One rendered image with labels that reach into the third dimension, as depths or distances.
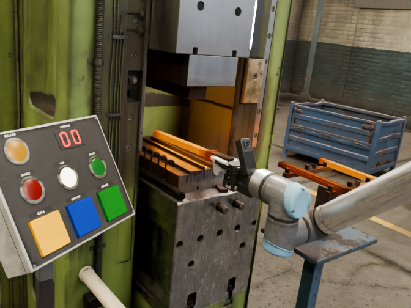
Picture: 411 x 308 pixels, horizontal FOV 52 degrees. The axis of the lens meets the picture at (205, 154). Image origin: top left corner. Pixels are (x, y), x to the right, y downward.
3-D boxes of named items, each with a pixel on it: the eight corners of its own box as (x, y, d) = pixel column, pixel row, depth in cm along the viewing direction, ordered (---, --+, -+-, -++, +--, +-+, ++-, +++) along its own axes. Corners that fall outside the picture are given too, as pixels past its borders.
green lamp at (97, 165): (109, 175, 104) (109, 159, 102) (91, 178, 101) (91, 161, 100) (103, 172, 106) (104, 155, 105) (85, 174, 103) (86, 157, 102)
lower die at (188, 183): (222, 185, 149) (225, 163, 147) (177, 194, 137) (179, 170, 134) (159, 153, 180) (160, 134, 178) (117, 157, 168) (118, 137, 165)
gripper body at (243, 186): (219, 185, 133) (246, 199, 124) (223, 159, 130) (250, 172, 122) (237, 182, 138) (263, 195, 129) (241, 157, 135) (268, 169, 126)
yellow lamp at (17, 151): (31, 162, 86) (30, 142, 85) (7, 164, 83) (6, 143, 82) (26, 157, 88) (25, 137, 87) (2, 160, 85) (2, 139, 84)
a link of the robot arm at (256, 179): (260, 175, 117) (283, 170, 123) (248, 169, 121) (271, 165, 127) (255, 204, 120) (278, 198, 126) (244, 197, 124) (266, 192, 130)
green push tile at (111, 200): (128, 211, 106) (117, 183, 106) (109, 221, 100) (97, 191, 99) (123, 213, 107) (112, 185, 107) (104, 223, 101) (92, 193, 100)
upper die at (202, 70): (235, 86, 139) (238, 57, 137) (186, 86, 127) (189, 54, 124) (165, 69, 170) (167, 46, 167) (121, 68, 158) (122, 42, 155)
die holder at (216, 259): (247, 289, 166) (263, 185, 154) (167, 323, 143) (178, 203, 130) (169, 231, 207) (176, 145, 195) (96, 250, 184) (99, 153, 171)
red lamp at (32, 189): (46, 200, 86) (46, 181, 85) (22, 204, 83) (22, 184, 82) (41, 195, 88) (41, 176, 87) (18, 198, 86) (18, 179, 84)
